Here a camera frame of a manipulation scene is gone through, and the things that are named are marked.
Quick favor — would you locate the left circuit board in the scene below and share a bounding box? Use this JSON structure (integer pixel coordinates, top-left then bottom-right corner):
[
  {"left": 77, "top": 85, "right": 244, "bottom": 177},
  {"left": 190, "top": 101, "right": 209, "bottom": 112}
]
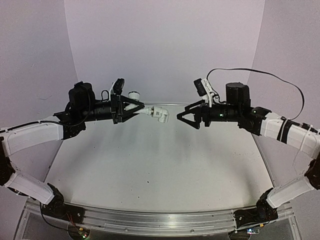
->
[{"left": 67, "top": 225, "right": 91, "bottom": 240}]

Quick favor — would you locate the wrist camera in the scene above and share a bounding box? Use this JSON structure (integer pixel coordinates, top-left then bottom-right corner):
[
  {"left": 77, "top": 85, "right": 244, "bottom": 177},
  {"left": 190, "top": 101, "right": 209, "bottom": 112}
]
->
[
  {"left": 193, "top": 78, "right": 220, "bottom": 105},
  {"left": 108, "top": 78, "right": 125, "bottom": 100}
]

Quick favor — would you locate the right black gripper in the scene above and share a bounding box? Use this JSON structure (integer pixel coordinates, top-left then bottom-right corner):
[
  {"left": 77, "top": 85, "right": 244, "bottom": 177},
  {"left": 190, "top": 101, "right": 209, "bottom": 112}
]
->
[{"left": 175, "top": 97, "right": 241, "bottom": 130}]

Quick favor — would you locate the black right camera cable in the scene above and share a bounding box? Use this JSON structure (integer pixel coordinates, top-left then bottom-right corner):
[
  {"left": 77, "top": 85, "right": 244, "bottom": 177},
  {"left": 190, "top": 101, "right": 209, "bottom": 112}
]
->
[{"left": 206, "top": 68, "right": 306, "bottom": 120}]

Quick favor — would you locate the circuit board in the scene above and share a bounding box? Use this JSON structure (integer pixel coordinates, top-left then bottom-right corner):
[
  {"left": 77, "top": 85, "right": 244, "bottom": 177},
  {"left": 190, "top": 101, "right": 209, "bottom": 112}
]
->
[
  {"left": 67, "top": 225, "right": 91, "bottom": 240},
  {"left": 246, "top": 227, "right": 260, "bottom": 235}
]

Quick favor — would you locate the aluminium front rail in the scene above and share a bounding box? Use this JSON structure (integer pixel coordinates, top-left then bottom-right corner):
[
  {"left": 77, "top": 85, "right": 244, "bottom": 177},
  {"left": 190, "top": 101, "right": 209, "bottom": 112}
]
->
[{"left": 40, "top": 203, "right": 294, "bottom": 237}]

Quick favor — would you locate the right circuit board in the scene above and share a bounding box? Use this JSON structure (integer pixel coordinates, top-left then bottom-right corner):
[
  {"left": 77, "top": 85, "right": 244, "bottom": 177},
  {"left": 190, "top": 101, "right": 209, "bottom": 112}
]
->
[{"left": 246, "top": 227, "right": 260, "bottom": 235}]

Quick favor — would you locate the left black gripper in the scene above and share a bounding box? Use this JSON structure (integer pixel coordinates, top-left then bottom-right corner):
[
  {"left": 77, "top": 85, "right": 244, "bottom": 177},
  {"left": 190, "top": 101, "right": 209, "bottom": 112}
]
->
[{"left": 78, "top": 91, "right": 145, "bottom": 124}]

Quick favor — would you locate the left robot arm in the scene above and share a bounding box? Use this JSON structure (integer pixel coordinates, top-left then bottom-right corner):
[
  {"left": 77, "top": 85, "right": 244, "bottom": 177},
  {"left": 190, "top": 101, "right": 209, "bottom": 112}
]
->
[{"left": 0, "top": 78, "right": 151, "bottom": 219}]

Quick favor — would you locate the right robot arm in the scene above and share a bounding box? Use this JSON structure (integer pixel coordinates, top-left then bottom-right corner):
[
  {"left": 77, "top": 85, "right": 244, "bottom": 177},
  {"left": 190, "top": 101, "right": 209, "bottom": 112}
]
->
[{"left": 177, "top": 79, "right": 320, "bottom": 228}]

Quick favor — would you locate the white elbow pipe fitting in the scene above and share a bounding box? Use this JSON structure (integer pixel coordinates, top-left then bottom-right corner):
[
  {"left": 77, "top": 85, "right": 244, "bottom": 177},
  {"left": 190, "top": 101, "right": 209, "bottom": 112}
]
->
[{"left": 151, "top": 106, "right": 170, "bottom": 124}]

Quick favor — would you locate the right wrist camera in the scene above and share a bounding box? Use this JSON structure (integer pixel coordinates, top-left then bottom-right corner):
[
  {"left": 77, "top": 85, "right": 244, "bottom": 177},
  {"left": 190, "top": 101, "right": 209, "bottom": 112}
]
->
[{"left": 193, "top": 78, "right": 220, "bottom": 105}]

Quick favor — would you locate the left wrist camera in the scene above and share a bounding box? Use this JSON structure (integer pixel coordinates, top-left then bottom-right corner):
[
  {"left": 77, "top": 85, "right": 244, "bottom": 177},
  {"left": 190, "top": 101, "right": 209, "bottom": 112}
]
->
[{"left": 108, "top": 78, "right": 125, "bottom": 100}]

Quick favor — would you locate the white plastic water faucet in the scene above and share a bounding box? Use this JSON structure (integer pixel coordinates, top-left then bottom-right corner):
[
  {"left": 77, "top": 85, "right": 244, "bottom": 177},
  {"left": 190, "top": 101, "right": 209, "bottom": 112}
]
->
[{"left": 125, "top": 91, "right": 153, "bottom": 116}]

